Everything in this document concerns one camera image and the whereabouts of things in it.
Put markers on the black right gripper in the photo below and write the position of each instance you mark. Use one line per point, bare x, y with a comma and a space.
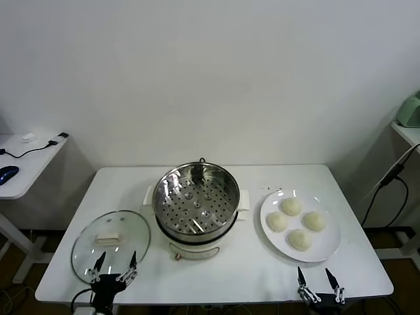
325, 305

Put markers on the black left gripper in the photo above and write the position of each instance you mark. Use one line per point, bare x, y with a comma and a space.
108, 285

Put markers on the round glass pot lid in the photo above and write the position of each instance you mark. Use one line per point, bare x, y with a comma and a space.
85, 249

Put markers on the white steamed baozi bun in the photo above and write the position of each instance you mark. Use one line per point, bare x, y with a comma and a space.
314, 220
299, 239
291, 206
278, 221

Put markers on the stainless perforated steamer basket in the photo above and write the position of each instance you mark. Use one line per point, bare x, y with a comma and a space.
197, 203

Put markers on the large white round plate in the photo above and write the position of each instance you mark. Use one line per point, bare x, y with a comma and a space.
323, 249

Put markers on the white electric cooking pot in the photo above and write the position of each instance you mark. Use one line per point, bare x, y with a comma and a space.
193, 251

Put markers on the white side table with legs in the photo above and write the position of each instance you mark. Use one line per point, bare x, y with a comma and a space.
33, 170

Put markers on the small white black device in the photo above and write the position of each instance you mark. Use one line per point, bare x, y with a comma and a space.
60, 137

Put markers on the blue computer mouse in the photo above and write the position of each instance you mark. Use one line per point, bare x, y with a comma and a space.
8, 174

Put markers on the small white plastic object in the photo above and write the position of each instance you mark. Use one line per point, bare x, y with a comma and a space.
29, 137

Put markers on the white side table under appliance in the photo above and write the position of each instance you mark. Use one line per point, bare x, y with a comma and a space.
408, 133

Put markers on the pale green appliance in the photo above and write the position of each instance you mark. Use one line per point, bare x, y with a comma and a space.
410, 111

